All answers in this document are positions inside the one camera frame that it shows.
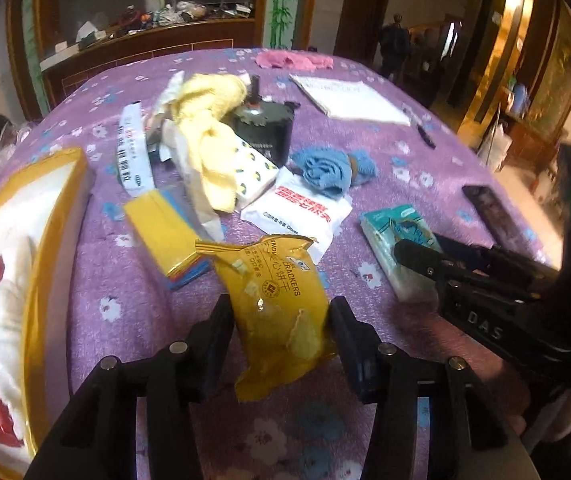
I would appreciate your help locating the pink cloth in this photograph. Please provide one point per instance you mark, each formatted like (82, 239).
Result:
(290, 60)

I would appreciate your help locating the white plastic bag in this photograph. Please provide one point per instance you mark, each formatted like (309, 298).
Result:
(496, 147)

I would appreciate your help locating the brown wooden door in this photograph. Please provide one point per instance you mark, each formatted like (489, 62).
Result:
(360, 10)

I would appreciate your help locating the teal tissue packet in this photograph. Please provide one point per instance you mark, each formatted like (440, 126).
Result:
(385, 225)

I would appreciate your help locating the cream plastic bag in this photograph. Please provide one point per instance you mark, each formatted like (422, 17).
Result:
(193, 195)

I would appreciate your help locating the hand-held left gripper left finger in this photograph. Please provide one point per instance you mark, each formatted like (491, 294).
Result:
(224, 340)

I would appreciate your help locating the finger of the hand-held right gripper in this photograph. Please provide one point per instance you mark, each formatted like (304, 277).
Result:
(495, 260)
(415, 257)

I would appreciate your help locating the blue cloth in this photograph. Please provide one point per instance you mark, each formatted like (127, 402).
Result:
(323, 170)

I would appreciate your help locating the white red-print packet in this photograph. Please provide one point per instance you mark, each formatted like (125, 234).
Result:
(290, 220)

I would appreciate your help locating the yellow cracker packet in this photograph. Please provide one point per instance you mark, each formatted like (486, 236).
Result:
(270, 300)

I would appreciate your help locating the yellow cardboard box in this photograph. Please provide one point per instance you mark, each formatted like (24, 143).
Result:
(50, 240)

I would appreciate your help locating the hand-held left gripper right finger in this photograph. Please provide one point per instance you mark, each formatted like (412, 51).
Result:
(346, 345)

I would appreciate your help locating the dark round device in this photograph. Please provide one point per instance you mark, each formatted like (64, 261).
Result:
(265, 130)

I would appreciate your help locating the wooden glass cabinet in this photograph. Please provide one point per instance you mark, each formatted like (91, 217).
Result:
(140, 45)

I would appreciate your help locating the black pen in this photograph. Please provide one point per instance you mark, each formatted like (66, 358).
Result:
(425, 135)

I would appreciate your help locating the black phone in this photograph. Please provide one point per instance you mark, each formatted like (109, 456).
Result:
(490, 210)

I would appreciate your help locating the green tissue box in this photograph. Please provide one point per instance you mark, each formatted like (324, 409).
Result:
(90, 32)

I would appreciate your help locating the blue bottle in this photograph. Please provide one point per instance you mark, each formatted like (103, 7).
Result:
(519, 100)

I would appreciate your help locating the long white printed packet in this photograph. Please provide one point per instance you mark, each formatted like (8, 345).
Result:
(133, 150)

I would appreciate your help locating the yellow towel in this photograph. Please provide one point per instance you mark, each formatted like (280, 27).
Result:
(210, 125)

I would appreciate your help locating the yellow and blue flat packet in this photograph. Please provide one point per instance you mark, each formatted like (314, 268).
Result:
(160, 230)

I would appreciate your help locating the lemon print tissue pack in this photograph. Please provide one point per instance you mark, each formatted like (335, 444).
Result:
(253, 170)

